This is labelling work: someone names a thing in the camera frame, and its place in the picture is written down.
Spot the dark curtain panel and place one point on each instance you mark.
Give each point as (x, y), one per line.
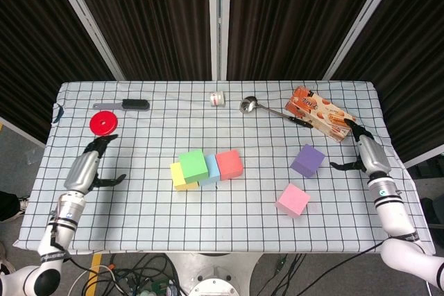
(34, 50)
(409, 50)
(156, 15)
(284, 15)

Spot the floor power strip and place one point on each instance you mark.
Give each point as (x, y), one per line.
(159, 287)

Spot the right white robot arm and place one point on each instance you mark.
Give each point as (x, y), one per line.
(392, 213)

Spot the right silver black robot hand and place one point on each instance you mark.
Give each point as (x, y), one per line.
(374, 155)

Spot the white frame rail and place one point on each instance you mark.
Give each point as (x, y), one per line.
(21, 132)
(425, 160)

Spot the blue table clip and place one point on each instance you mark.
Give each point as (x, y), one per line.
(60, 113)

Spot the green foam cube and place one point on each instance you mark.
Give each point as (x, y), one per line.
(193, 166)

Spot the person leg black trousers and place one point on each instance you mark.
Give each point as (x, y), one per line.
(8, 206)

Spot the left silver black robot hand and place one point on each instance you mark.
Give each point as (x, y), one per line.
(81, 173)

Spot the orange biscuit box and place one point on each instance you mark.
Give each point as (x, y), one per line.
(322, 112)

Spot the yellow foam cube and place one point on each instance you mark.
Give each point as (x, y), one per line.
(177, 178)

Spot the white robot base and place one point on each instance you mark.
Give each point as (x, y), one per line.
(211, 268)

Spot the red plastic disc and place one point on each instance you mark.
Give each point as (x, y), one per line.
(103, 123)

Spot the pink foam cube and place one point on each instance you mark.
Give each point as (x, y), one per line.
(293, 200)

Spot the purple foam cube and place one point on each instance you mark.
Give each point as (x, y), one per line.
(307, 161)

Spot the white frame post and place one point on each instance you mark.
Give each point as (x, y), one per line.
(362, 20)
(219, 15)
(86, 22)

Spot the blue foam cube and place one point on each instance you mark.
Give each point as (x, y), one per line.
(213, 171)

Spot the red foam cube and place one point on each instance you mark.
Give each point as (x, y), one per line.
(229, 165)

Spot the white black checked tablecloth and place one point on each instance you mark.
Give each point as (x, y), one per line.
(222, 226)

